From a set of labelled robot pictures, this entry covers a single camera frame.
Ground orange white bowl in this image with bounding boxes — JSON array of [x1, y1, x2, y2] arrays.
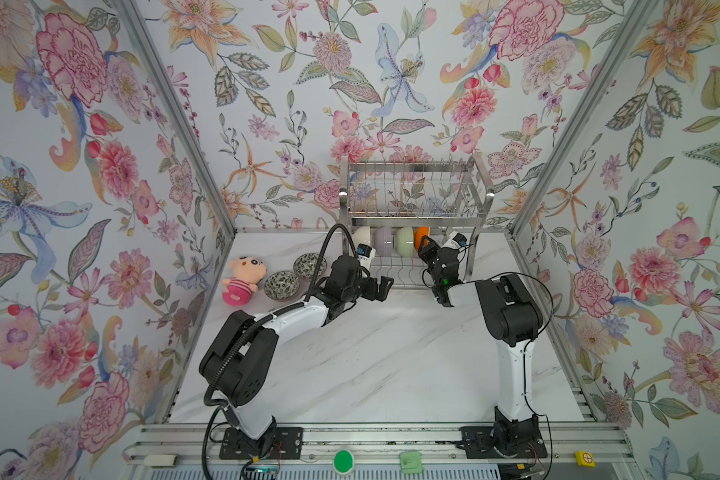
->
[[414, 226, 431, 250]]

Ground purple bowl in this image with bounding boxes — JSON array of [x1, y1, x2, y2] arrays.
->
[[373, 226, 395, 257]]

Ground green bowl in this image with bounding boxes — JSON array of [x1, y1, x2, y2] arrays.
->
[[393, 226, 416, 258]]

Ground yellow emergency switch box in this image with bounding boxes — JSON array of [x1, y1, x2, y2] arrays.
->
[[575, 451, 596, 468]]

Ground aluminium corner post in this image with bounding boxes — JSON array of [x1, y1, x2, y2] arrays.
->
[[113, 0, 236, 238], [507, 1, 656, 240]]

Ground light green square button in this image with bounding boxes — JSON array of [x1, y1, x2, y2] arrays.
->
[[399, 451, 424, 475]]

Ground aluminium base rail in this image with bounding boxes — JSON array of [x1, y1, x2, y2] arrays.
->
[[120, 422, 644, 479]]

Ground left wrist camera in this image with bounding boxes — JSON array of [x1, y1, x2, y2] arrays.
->
[[356, 243, 376, 270]]

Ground aluminium left corner post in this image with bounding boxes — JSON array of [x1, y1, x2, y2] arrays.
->
[[113, 0, 236, 238]]

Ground aluminium right corner post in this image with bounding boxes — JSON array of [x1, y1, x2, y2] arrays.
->
[[507, 1, 656, 240]]

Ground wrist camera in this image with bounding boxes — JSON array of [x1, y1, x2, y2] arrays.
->
[[443, 231, 470, 253], [356, 243, 376, 270]]

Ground white plug on rail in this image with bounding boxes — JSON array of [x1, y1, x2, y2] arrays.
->
[[143, 454, 178, 468]]

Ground pink plush doll toy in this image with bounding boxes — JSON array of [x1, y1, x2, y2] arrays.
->
[[221, 256, 267, 307]]

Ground black corrugated left cable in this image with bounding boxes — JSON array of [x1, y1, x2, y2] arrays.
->
[[201, 223, 358, 480]]

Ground green round button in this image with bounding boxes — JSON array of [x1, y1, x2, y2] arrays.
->
[[332, 449, 356, 475]]

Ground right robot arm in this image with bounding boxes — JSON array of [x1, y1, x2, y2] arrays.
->
[[418, 235, 544, 458]]

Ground patterned bowl near doll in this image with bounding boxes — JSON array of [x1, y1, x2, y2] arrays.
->
[[264, 270, 301, 301]]

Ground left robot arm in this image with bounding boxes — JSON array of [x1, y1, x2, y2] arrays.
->
[[199, 255, 394, 440]]

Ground patterned bowl far back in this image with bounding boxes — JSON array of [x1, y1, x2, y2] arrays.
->
[[293, 253, 327, 281]]

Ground cream bowl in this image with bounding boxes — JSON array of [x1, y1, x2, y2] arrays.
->
[[353, 226, 373, 247]]

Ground stainless steel dish rack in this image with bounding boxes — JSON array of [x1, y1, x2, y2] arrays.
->
[[339, 154, 496, 290]]

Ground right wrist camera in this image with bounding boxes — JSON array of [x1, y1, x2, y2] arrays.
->
[[443, 231, 470, 253]]

